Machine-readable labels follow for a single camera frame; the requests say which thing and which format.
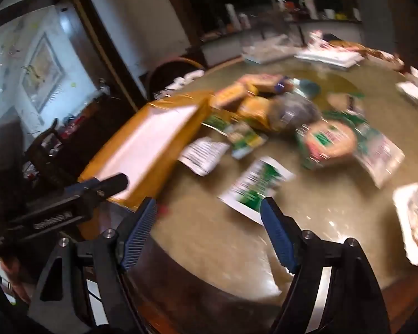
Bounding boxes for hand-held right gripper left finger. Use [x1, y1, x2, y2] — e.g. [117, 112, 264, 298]
[27, 197, 159, 334]

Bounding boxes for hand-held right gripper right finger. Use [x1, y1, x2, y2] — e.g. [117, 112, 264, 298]
[259, 197, 392, 334]

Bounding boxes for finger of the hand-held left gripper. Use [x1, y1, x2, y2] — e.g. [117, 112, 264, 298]
[85, 173, 129, 204]
[63, 180, 94, 199]

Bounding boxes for green and white packet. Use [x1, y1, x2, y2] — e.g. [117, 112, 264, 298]
[218, 156, 297, 223]

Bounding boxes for gold cardboard box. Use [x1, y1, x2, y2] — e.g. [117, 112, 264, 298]
[77, 90, 217, 213]

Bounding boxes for white snack packet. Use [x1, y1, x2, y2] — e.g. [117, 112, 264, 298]
[178, 137, 230, 178]

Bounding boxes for small green snack packet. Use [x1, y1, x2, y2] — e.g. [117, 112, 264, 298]
[202, 113, 231, 133]
[226, 122, 269, 161]

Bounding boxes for dark grey snack packet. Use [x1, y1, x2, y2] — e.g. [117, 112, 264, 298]
[273, 95, 322, 133]

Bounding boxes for orange cracker packet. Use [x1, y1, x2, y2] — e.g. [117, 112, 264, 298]
[236, 95, 283, 133]

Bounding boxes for blue cracker packet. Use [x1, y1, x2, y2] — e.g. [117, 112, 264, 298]
[235, 73, 293, 95]

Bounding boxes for dark wooden chair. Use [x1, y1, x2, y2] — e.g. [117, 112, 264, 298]
[24, 118, 81, 181]

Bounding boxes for dark wooden sideboard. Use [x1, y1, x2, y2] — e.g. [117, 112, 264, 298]
[56, 87, 142, 171]

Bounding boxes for rattan rim chair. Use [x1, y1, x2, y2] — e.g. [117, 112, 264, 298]
[148, 57, 206, 101]

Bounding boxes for crumpled white tissue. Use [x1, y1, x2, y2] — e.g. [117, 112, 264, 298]
[165, 70, 205, 91]

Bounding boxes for white plate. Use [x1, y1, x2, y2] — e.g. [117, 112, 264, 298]
[393, 181, 418, 267]

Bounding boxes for round metal disc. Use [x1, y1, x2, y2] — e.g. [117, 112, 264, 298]
[299, 78, 322, 100]

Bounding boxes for gold glitter turntable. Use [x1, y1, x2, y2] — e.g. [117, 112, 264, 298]
[230, 68, 366, 119]

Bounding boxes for clear container on white tray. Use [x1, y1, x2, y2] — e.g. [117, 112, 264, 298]
[242, 40, 300, 65]

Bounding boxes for white rectangular tray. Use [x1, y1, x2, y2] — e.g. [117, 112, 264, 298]
[294, 43, 363, 69]

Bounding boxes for crumpled tissue pile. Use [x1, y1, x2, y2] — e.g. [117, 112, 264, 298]
[308, 31, 330, 48]

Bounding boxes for white tissues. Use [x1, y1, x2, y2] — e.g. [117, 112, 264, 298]
[396, 66, 418, 105]

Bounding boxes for wicker basket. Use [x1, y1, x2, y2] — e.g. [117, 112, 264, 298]
[329, 40, 365, 53]

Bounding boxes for white paper roll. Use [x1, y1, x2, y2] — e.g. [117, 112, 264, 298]
[225, 3, 241, 30]

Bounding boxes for white bowl with scraps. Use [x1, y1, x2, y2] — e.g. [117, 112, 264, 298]
[366, 50, 405, 72]

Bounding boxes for white tumbler with straw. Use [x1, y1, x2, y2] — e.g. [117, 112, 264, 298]
[300, 0, 320, 20]

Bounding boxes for grey refrigerator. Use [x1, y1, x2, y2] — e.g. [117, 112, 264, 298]
[355, 0, 398, 56]

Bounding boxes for framed wall picture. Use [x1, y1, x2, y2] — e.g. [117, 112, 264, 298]
[21, 33, 65, 112]

